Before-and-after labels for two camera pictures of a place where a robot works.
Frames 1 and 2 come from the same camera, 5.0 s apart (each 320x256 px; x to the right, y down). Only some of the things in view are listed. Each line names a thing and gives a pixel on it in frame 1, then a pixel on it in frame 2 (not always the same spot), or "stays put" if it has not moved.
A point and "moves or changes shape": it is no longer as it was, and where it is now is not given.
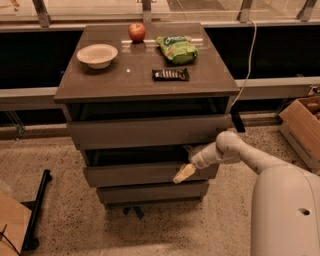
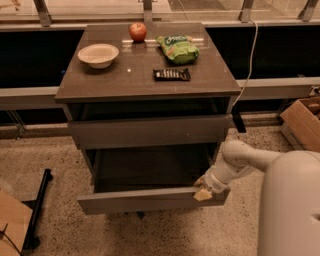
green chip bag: (178, 48) stays put
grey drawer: (142, 166) moves or changes shape
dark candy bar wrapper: (178, 74) stays put
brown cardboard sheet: (16, 217) stays put
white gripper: (199, 160) → (210, 184)
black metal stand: (37, 209) stays put
